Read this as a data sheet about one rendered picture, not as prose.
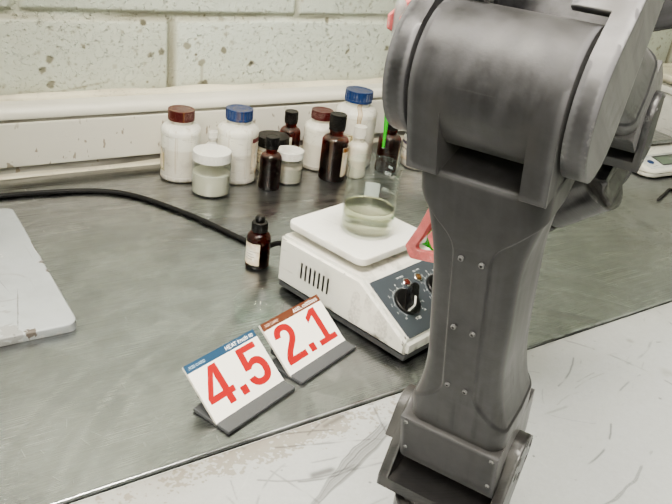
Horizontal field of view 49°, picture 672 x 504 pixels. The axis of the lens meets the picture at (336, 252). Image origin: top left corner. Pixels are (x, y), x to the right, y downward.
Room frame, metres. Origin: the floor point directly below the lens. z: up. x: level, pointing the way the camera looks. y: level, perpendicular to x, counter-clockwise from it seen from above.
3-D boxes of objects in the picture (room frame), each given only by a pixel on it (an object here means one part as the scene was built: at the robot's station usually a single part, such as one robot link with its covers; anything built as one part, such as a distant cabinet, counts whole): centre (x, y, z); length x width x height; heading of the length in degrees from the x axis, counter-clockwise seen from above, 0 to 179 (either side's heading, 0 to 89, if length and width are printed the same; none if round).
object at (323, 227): (0.77, -0.02, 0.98); 0.12 x 0.12 x 0.01; 49
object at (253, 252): (0.81, 0.10, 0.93); 0.03 x 0.03 x 0.07
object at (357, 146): (1.16, -0.01, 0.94); 0.03 x 0.03 x 0.09
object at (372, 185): (0.76, -0.03, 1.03); 0.07 x 0.06 x 0.08; 39
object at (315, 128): (1.19, 0.05, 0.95); 0.06 x 0.06 x 0.10
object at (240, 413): (0.55, 0.07, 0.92); 0.09 x 0.06 x 0.04; 146
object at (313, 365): (0.63, 0.02, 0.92); 0.09 x 0.06 x 0.04; 146
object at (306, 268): (0.75, -0.04, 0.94); 0.22 x 0.13 x 0.08; 49
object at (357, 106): (1.23, 0.00, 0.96); 0.07 x 0.07 x 0.13
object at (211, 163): (1.02, 0.20, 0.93); 0.06 x 0.06 x 0.07
